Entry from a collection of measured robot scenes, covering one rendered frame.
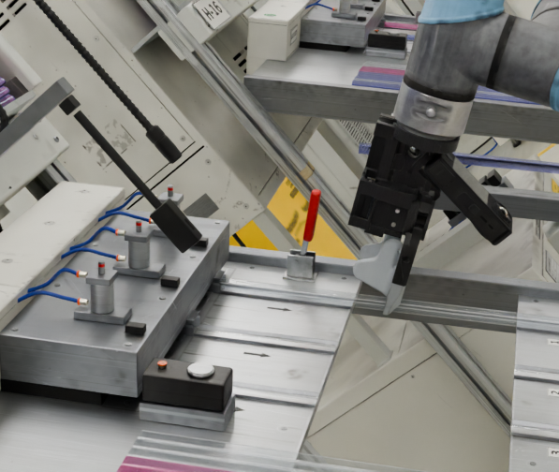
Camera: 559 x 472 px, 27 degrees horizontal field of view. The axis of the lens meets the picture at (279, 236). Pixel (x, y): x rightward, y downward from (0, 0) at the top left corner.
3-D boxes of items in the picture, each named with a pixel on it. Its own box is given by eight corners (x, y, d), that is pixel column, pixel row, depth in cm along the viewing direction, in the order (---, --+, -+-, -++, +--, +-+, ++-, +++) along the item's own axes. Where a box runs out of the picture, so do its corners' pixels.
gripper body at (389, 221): (356, 207, 130) (384, 105, 125) (431, 228, 129) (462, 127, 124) (345, 231, 123) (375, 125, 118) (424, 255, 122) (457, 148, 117)
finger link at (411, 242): (392, 272, 127) (414, 198, 124) (408, 276, 127) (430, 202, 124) (388, 287, 123) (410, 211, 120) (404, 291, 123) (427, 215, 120)
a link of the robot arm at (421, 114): (476, 89, 122) (471, 110, 115) (463, 130, 124) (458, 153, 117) (406, 70, 123) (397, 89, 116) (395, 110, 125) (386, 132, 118)
